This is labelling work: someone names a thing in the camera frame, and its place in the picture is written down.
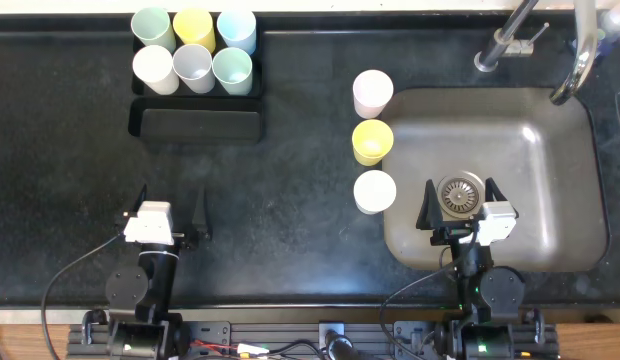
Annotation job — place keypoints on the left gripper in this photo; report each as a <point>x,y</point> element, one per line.
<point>185,240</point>

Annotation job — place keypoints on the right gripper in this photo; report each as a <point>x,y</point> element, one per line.
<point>447,235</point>

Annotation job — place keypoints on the white cup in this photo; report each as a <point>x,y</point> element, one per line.
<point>374,191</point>
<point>152,64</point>

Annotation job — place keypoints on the yellow cup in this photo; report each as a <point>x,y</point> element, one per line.
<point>192,25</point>
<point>372,140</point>

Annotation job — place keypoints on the pink cup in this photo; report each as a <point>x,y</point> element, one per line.
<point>372,89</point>

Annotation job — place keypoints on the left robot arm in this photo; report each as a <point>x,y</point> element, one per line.
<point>160,280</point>

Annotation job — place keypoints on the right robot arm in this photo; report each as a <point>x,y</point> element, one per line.
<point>502,292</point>

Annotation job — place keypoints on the steel sink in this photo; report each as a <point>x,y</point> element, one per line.
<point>515,135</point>

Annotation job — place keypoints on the black tray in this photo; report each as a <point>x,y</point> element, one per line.
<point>200,125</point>

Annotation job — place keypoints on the grey cup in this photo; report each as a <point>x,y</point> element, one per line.
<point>192,62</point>

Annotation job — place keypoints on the green cup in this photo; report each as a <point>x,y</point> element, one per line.
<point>232,65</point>
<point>150,24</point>

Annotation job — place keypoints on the blue cup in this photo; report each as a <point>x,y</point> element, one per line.
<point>236,26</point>

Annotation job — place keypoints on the steel tap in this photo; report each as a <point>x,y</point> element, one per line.
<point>587,50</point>

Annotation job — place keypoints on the blue soap bottle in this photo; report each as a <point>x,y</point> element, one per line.
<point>615,22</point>

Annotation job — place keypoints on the mounting rail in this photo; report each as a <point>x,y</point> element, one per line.
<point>290,337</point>

